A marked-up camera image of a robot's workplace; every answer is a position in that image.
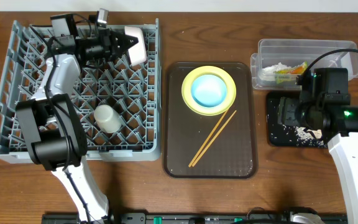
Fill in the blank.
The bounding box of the green orange snack wrapper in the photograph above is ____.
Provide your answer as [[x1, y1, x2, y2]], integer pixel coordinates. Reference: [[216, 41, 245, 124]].
[[274, 62, 308, 84]]

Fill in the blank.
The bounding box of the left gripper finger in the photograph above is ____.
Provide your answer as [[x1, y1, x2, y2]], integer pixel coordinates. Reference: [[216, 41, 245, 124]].
[[112, 43, 135, 60], [110, 30, 139, 47]]

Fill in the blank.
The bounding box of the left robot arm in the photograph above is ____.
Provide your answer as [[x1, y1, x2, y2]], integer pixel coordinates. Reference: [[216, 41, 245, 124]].
[[16, 9, 147, 223]]

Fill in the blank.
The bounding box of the grey plastic dishwasher rack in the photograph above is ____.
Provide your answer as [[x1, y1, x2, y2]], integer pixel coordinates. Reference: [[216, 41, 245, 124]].
[[0, 21, 162, 164]]

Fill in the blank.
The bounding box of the pink white bowl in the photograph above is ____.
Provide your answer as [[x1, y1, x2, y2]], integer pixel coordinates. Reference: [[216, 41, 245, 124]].
[[124, 26, 147, 66]]

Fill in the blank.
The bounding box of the black waste tray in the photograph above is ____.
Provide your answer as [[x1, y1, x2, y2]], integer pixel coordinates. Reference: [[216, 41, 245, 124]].
[[265, 91, 332, 149]]

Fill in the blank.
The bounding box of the left black cable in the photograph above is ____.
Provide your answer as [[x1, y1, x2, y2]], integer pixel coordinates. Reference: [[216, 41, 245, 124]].
[[29, 12, 105, 224]]

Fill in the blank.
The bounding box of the wooden chopstick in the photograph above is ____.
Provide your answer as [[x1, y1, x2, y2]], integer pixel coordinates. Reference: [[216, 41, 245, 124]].
[[191, 110, 237, 167], [188, 110, 227, 167]]

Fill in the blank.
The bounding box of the yellow round plate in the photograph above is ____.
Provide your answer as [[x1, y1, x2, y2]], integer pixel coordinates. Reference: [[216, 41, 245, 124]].
[[181, 65, 237, 116]]

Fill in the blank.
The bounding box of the left wooden chopstick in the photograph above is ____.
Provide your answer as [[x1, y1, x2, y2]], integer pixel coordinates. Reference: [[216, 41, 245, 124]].
[[188, 110, 227, 167]]

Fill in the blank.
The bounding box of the light blue bowl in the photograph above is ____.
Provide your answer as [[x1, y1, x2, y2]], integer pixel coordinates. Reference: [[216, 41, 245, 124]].
[[191, 74, 227, 108]]

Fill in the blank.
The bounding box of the white plastic cup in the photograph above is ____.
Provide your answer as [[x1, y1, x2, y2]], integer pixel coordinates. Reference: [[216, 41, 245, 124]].
[[94, 105, 121, 134]]

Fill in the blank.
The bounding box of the spilled rice pile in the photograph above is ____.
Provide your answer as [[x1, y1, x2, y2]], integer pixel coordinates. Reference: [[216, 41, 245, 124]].
[[267, 124, 326, 147]]

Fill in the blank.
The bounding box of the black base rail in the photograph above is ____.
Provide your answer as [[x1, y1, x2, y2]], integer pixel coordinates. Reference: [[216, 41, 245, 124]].
[[41, 207, 348, 224]]

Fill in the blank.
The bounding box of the right wooden chopstick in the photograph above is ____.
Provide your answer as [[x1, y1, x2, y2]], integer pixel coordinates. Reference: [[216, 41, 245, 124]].
[[191, 110, 237, 167]]

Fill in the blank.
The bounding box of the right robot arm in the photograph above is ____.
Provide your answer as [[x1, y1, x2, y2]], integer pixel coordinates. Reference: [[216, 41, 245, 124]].
[[278, 68, 358, 223]]

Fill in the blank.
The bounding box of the white paper napkin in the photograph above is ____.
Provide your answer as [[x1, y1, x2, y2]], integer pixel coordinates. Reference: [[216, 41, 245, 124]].
[[259, 62, 291, 82]]

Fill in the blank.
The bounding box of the dark brown serving tray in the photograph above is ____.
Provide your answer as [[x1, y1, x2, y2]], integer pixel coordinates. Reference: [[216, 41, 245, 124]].
[[163, 62, 257, 179]]

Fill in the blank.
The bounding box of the clear plastic waste bin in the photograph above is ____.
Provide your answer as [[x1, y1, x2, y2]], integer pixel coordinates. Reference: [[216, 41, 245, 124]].
[[250, 39, 357, 91]]

